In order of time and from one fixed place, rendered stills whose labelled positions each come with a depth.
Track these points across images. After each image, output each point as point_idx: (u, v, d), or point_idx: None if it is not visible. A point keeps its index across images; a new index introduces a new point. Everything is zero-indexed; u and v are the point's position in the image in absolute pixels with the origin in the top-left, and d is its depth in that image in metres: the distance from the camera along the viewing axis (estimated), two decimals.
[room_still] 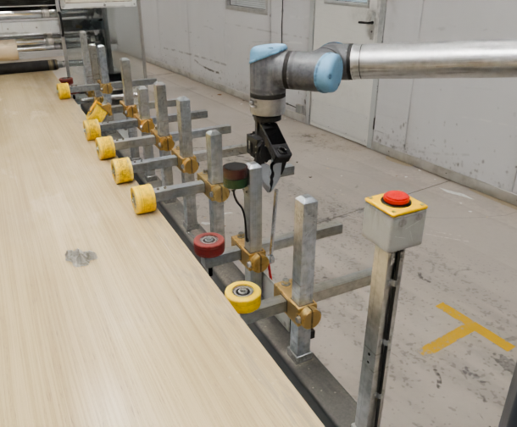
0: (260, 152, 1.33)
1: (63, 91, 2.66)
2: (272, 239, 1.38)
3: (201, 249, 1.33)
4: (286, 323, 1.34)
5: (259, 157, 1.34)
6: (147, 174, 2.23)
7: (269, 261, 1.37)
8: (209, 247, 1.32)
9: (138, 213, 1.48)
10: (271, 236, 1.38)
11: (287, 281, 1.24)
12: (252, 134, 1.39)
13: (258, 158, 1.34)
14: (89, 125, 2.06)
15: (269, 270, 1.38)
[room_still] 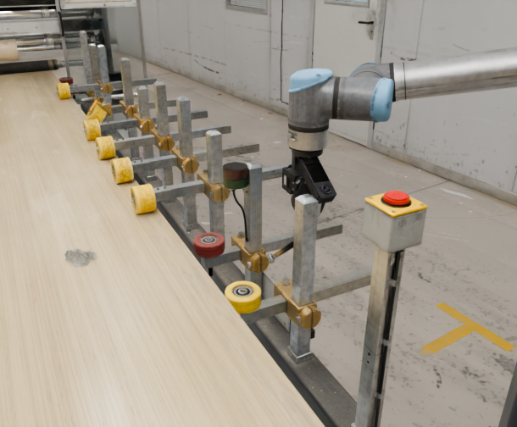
0: (299, 190, 1.18)
1: (63, 91, 2.66)
2: (281, 253, 1.34)
3: (201, 249, 1.33)
4: (286, 323, 1.34)
5: (297, 195, 1.19)
6: (147, 174, 2.23)
7: (268, 263, 1.38)
8: (209, 247, 1.32)
9: (138, 213, 1.48)
10: (282, 251, 1.34)
11: (287, 281, 1.24)
12: (289, 168, 1.24)
13: (297, 196, 1.19)
14: (89, 125, 2.06)
15: None
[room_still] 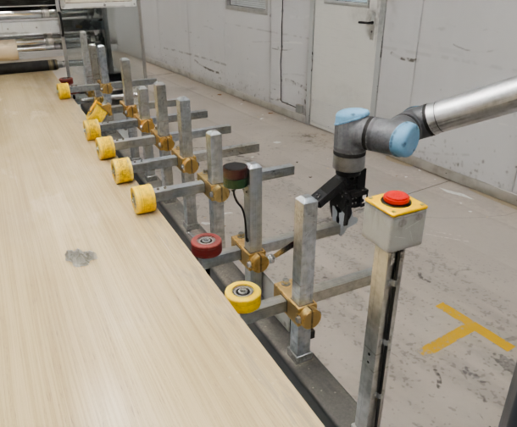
0: None
1: (63, 91, 2.66)
2: (281, 253, 1.34)
3: (198, 250, 1.32)
4: (286, 323, 1.34)
5: (331, 198, 1.54)
6: (147, 174, 2.23)
7: (268, 263, 1.38)
8: (207, 248, 1.32)
9: (138, 213, 1.48)
10: (282, 251, 1.34)
11: (287, 281, 1.24)
12: None
13: (331, 198, 1.54)
14: (89, 125, 2.06)
15: None
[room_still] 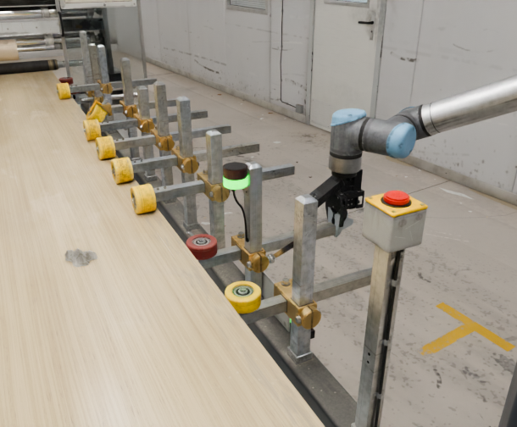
0: None
1: (63, 91, 2.66)
2: (281, 253, 1.34)
3: (193, 251, 1.32)
4: (286, 323, 1.34)
5: (327, 199, 1.54)
6: (147, 174, 2.23)
7: (268, 263, 1.38)
8: (202, 249, 1.31)
9: (138, 213, 1.48)
10: (282, 251, 1.34)
11: (287, 281, 1.24)
12: None
13: (327, 200, 1.54)
14: (89, 125, 2.06)
15: None
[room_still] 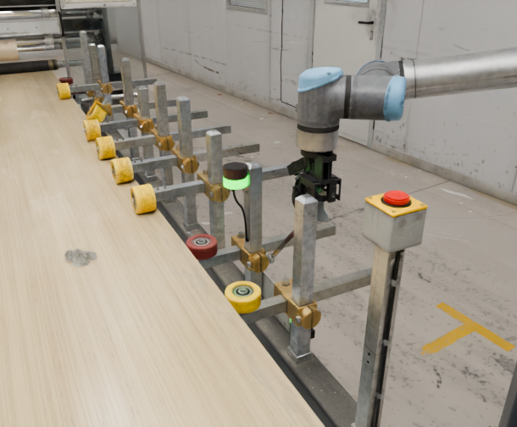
0: None
1: (63, 91, 2.66)
2: (280, 249, 1.35)
3: (193, 251, 1.32)
4: (286, 323, 1.34)
5: None
6: (147, 174, 2.23)
7: (268, 263, 1.38)
8: (202, 249, 1.31)
9: (138, 213, 1.48)
10: (280, 246, 1.34)
11: (287, 281, 1.24)
12: (334, 181, 1.14)
13: None
14: (89, 125, 2.06)
15: None
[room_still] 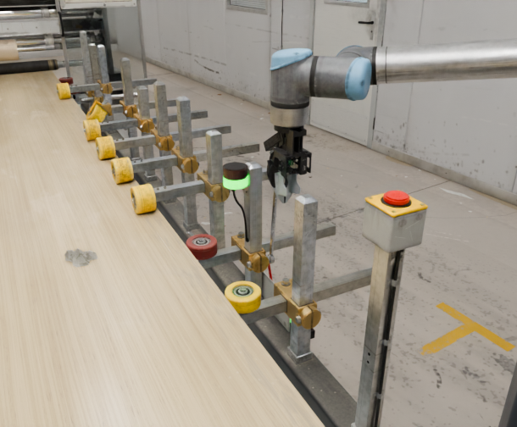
0: None
1: (63, 91, 2.66)
2: (272, 239, 1.38)
3: (193, 251, 1.32)
4: (286, 323, 1.34)
5: None
6: (147, 174, 2.23)
7: (269, 261, 1.37)
8: (202, 249, 1.31)
9: (138, 213, 1.48)
10: (271, 236, 1.38)
11: (287, 281, 1.24)
12: (304, 154, 1.23)
13: None
14: (89, 125, 2.06)
15: (269, 270, 1.38)
